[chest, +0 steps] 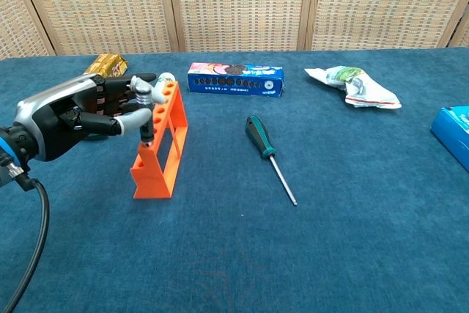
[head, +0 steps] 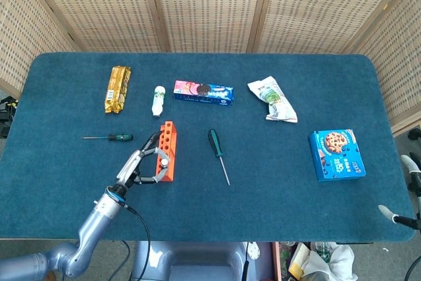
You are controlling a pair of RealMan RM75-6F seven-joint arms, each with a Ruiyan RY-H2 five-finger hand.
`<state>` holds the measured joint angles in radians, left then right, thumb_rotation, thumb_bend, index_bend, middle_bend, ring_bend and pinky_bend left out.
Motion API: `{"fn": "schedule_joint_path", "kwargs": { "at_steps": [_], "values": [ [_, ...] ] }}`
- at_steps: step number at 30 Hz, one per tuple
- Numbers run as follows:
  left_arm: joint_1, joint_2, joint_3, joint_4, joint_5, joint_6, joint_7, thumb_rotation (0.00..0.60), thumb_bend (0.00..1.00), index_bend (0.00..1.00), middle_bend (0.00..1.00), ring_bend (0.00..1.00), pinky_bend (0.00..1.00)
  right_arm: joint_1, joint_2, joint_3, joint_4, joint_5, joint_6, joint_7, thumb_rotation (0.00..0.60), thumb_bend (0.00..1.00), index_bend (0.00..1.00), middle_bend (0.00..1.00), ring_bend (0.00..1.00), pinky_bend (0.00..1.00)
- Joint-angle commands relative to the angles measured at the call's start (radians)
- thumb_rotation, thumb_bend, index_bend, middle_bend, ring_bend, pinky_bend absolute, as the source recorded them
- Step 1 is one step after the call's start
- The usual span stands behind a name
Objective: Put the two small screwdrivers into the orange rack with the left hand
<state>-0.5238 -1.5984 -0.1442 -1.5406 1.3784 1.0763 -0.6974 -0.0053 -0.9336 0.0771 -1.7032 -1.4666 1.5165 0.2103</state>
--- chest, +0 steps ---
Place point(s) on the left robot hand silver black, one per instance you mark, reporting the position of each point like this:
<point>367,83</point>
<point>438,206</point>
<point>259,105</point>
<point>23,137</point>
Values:
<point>55,115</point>

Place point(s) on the silver black precision screwdriver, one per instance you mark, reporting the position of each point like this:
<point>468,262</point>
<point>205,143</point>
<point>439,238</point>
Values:
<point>147,131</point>

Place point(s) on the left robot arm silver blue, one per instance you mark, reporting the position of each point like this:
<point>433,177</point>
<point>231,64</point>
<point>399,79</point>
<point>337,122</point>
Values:
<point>5,166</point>

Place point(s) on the orange tool rack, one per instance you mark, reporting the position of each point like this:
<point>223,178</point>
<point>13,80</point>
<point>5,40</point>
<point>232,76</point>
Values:
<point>152,181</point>

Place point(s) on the large green black screwdriver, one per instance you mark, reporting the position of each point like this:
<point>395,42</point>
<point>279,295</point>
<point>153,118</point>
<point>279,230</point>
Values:
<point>260,137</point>

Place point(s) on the gold foil snack package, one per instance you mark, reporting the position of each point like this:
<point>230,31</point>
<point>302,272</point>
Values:
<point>110,63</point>

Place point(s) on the small white bottle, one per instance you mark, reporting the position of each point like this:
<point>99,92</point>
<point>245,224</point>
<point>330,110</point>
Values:
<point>166,78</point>

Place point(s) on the long blue cookie box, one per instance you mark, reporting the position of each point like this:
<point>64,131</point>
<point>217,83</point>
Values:
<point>234,82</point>

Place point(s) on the woven bamboo folding screen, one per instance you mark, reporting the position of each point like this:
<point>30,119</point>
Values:
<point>238,5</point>

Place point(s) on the blue felt table cover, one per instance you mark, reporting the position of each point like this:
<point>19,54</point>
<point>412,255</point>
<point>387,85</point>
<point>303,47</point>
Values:
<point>256,254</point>

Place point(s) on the crumpled white snack bag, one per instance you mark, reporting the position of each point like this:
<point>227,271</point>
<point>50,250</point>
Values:
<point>359,87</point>

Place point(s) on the square blue cookie box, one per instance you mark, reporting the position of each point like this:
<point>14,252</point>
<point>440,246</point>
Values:
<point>454,133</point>

